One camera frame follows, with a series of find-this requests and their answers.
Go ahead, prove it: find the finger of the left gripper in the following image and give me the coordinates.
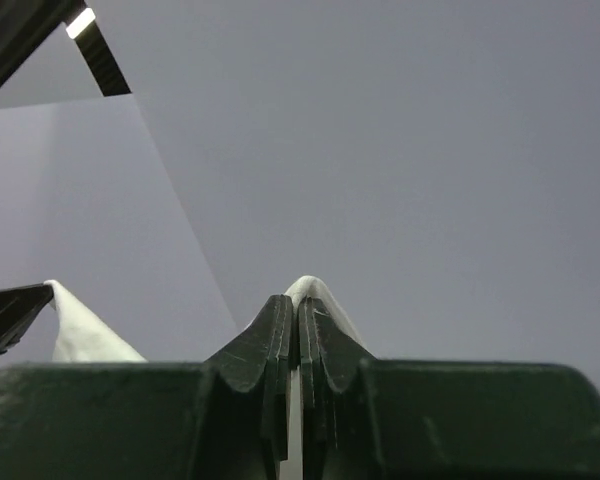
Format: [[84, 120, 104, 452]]
[[0, 284, 54, 356]]

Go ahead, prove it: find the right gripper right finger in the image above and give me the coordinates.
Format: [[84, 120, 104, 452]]
[[297, 298, 600, 479]]

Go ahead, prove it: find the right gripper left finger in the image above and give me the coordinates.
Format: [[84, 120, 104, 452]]
[[0, 295, 293, 479]]

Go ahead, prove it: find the white t-shirt with flower print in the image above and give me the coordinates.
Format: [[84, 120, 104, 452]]
[[44, 275, 364, 480]]

